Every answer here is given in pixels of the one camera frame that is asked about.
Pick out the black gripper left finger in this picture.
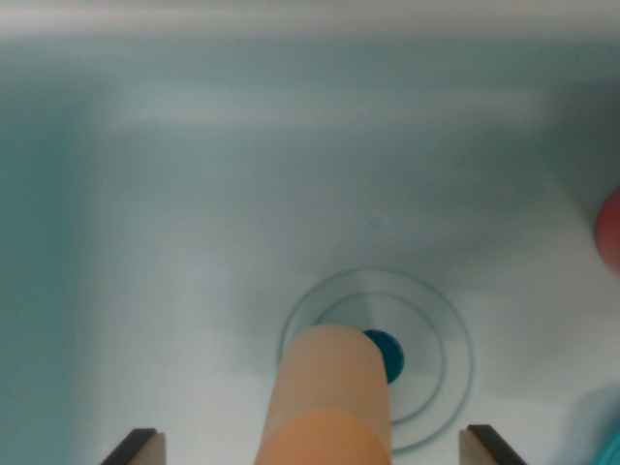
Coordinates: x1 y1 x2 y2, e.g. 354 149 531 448
100 428 168 465

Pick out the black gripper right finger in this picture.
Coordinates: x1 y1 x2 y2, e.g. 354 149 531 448
458 424 527 465

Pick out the cream detergent bottle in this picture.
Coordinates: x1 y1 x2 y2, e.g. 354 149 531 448
255 324 392 465

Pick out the light blue toy sink unit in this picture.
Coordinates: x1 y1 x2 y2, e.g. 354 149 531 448
0 0 620 465

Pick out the teal dish brush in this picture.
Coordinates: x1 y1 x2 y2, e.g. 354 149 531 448
593 430 620 465

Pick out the pink toy tumbler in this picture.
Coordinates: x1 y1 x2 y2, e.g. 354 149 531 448
595 186 620 270

